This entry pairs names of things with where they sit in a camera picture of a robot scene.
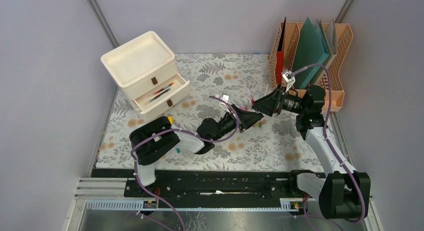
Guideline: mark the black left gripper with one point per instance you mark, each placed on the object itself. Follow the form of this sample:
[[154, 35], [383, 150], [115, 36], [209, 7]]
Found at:
[[247, 119]]

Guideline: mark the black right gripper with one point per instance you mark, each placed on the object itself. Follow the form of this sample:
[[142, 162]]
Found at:
[[267, 104]]

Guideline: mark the pink clear pen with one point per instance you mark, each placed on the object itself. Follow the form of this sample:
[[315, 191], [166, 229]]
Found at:
[[251, 97]]

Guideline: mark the red file folder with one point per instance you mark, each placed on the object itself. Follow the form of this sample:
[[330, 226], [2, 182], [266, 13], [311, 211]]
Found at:
[[279, 67]]

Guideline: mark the teal file folder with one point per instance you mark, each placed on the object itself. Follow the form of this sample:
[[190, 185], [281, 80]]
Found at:
[[309, 51]]

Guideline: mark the orange clear pen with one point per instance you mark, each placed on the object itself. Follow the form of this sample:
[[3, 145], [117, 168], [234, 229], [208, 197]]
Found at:
[[161, 90]]

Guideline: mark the beige file folder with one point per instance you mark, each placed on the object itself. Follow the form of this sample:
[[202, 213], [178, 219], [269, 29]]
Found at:
[[328, 39]]

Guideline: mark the green clear pen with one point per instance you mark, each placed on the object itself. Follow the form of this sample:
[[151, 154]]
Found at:
[[157, 96]]

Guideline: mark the cream drawer unit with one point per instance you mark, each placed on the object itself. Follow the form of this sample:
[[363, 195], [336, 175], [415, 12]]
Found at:
[[143, 66]]

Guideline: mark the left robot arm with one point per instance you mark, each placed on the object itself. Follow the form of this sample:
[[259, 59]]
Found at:
[[152, 141]]

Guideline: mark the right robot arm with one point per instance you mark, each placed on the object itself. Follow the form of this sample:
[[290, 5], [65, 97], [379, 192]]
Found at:
[[345, 192]]

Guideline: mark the floral desk mat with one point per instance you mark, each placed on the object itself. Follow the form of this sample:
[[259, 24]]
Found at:
[[276, 146]]

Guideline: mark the light green capped marker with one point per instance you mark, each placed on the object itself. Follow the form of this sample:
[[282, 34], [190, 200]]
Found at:
[[266, 89]]

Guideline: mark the yellow block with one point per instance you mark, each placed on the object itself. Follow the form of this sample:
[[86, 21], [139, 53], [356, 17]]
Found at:
[[170, 119]]

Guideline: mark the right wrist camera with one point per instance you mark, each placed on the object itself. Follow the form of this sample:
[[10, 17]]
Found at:
[[287, 80]]

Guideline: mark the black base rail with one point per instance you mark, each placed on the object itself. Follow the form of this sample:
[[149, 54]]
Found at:
[[177, 183]]

